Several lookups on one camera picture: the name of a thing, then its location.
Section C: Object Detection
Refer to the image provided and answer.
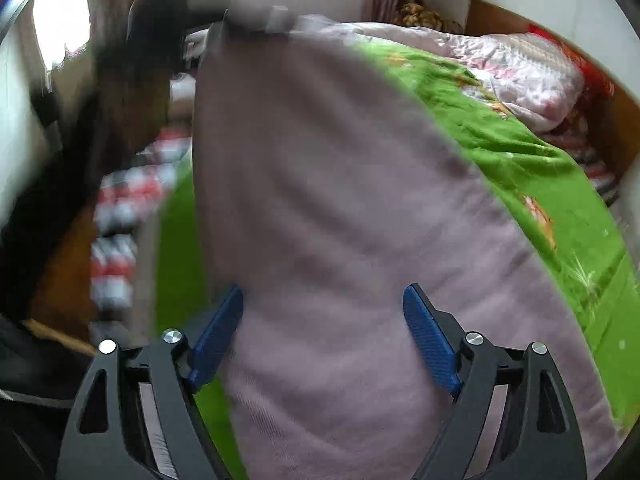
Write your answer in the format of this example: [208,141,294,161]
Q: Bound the plain wooden headboard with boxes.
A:
[465,0,640,182]

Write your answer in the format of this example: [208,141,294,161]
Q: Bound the mauve pants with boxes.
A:
[192,15,624,480]

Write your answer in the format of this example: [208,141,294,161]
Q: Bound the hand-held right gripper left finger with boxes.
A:
[55,284,246,480]

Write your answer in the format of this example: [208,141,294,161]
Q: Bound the green printed blanket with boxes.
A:
[155,40,640,480]

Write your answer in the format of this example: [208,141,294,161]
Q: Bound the red embroidered pillow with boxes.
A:
[527,25,617,136]

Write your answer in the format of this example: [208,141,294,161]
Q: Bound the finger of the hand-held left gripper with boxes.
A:
[215,5,299,37]

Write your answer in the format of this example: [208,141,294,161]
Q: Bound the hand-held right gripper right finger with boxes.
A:
[402,283,587,480]

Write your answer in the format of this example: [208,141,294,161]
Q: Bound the pink white patterned quilt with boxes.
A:
[300,15,587,134]

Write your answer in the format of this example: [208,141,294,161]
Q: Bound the plaid bed sheet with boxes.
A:
[90,127,194,322]

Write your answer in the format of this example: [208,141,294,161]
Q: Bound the yellow brown plush blanket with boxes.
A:
[395,2,464,34]

